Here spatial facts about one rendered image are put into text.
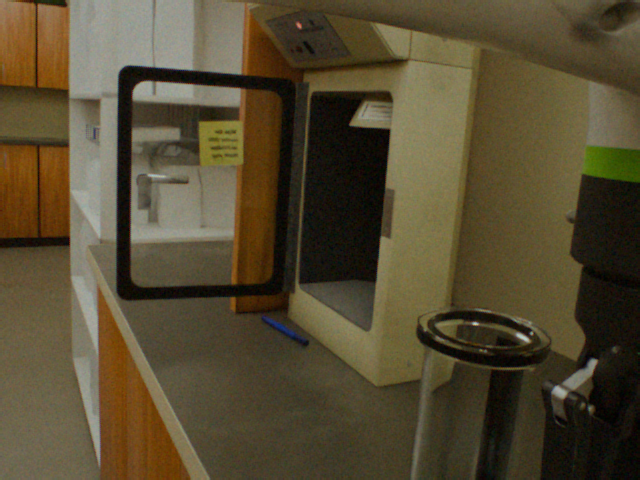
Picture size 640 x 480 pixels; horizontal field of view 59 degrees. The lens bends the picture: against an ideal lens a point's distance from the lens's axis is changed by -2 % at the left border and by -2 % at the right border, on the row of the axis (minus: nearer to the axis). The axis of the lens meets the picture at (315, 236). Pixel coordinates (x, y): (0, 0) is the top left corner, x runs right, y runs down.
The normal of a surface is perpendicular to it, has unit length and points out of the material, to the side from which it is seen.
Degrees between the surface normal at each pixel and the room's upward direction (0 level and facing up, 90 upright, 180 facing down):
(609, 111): 96
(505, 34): 150
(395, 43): 90
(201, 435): 0
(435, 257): 90
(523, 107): 90
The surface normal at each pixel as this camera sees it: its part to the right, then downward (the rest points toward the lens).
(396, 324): 0.46, 0.21
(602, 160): -0.98, -0.03
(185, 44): -0.19, 0.29
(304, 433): 0.07, -0.98
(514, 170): -0.89, 0.03
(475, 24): -0.44, 0.88
